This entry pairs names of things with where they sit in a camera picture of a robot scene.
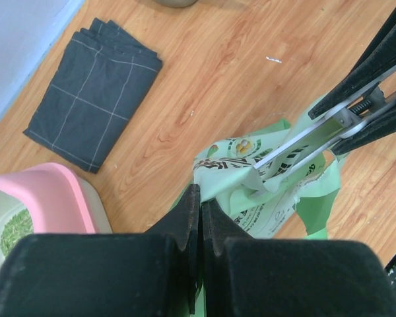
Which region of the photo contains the piano pattern bag clip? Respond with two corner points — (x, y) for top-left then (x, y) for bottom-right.
(253, 69), (396, 178)

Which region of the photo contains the green cat litter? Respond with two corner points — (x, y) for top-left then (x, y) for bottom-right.
(0, 209), (34, 257)

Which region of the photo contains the dark checked folded cloth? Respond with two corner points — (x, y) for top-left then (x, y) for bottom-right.
(24, 18), (162, 174)

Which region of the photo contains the pink litter box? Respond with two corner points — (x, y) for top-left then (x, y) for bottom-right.
(0, 162), (112, 267)

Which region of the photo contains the grey metal scoop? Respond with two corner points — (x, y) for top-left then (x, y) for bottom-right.
(154, 0), (197, 9)

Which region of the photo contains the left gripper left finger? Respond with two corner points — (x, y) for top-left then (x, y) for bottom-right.
(0, 185), (201, 316)

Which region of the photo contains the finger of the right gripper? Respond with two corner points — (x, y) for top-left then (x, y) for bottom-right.
(308, 7), (396, 119)
(331, 106), (396, 156)

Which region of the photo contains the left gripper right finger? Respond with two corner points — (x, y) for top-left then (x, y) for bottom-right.
(201, 201), (396, 316)

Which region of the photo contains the green litter bag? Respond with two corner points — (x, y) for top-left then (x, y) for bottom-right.
(191, 112), (345, 239)

